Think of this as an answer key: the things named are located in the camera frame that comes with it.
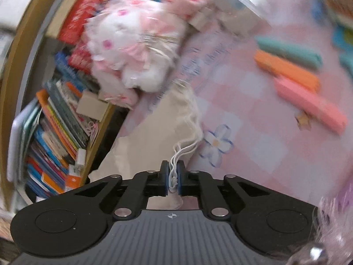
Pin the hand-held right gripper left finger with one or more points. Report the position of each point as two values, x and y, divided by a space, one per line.
165 176

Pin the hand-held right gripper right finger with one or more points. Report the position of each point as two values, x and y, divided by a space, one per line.
179 176

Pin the cream pen holder box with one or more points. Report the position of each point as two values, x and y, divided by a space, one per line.
92 106

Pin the row of colourful books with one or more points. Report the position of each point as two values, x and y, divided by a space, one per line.
55 132

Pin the white and pink plush bunny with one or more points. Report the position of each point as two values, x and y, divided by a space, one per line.
132 41

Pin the pink highlighter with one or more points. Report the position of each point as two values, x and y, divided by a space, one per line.
311 105

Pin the orange highlighter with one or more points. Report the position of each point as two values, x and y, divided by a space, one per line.
289 70

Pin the teal highlighter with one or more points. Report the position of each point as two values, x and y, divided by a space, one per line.
289 51

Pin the red boxed book set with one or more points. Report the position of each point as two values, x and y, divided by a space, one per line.
80 13

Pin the white and wood bookshelf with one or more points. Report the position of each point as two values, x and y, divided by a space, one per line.
16 60

